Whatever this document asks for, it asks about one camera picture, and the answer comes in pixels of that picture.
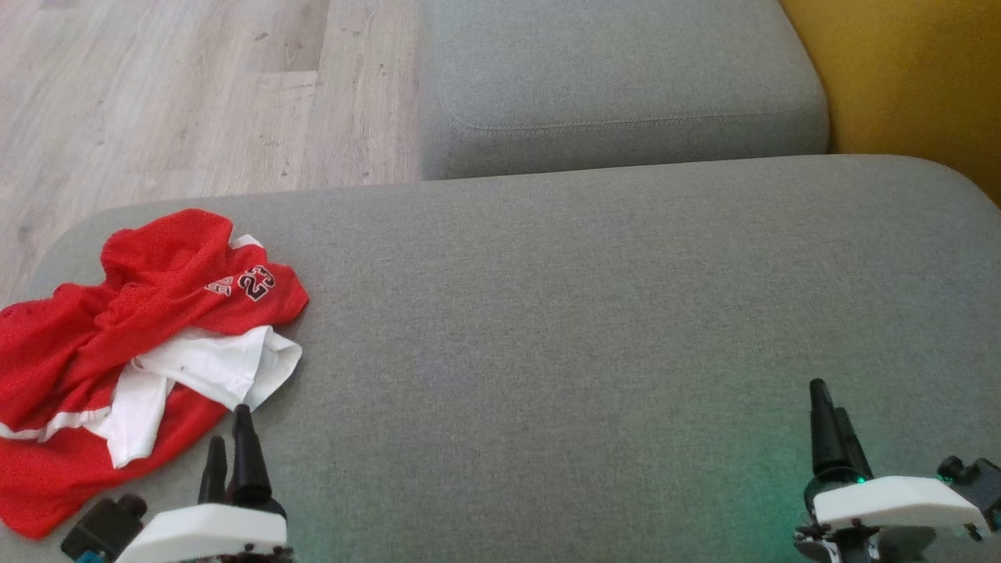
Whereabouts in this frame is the large grey sofa seat cushion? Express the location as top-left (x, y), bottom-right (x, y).
top-left (0, 154), bottom-right (1001, 563)

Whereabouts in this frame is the red mesh basketball jersey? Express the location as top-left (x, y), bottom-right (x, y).
top-left (0, 207), bottom-right (310, 432)

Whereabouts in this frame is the red shirt with white sleeves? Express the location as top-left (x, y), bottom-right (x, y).
top-left (0, 325), bottom-right (304, 541)

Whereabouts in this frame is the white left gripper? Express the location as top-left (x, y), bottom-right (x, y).
top-left (116, 404), bottom-right (295, 563)

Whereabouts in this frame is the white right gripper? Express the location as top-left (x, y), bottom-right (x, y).
top-left (793, 378), bottom-right (991, 563)

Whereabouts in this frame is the grey sofa backrest cushion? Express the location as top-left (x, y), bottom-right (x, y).
top-left (420, 0), bottom-right (831, 181)

